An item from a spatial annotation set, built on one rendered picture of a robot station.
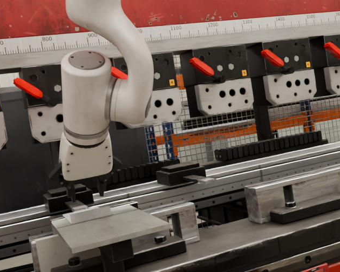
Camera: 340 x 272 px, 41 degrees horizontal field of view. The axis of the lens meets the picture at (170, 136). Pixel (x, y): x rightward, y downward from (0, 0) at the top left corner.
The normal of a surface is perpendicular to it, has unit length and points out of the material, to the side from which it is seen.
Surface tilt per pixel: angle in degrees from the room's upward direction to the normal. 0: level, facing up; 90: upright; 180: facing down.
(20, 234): 90
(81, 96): 126
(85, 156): 131
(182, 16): 90
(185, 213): 90
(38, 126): 90
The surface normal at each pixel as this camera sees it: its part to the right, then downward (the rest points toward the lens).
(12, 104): 0.37, -0.01
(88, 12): -0.12, 0.44
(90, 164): 0.40, 0.65
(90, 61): 0.14, -0.75
